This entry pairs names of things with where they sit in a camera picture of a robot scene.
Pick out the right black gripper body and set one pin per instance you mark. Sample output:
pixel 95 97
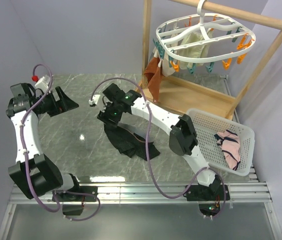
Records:
pixel 111 112

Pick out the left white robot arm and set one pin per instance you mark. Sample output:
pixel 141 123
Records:
pixel 34 173

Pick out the pale green underwear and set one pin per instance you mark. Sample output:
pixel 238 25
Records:
pixel 198 51

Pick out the white clip hanger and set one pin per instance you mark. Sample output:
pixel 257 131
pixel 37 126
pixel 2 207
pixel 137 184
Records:
pixel 215 28

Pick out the wooden drying rack frame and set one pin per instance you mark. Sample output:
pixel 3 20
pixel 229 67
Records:
pixel 214 87

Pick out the rust brown underwear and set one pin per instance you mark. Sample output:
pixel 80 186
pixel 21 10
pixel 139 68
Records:
pixel 153 73

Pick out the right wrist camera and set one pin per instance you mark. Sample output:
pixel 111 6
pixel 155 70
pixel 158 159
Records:
pixel 97 101

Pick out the white plastic basket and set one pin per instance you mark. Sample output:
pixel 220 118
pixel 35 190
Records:
pixel 207 125

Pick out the teal clothes peg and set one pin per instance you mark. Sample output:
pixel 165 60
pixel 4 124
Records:
pixel 192 68

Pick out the aluminium mounting rail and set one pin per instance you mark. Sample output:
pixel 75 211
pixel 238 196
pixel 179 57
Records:
pixel 147 193

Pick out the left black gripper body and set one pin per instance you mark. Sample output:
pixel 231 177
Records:
pixel 48 105

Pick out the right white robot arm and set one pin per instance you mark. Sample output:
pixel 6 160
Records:
pixel 183 140

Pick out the pink navy underwear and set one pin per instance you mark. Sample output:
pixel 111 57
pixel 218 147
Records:
pixel 229 142

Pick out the orange clothes peg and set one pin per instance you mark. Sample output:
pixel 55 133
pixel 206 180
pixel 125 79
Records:
pixel 175 65

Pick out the black striped underwear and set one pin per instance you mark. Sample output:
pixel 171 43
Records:
pixel 127 139

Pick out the beige underwear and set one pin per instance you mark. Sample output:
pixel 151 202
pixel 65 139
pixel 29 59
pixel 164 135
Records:
pixel 164 59

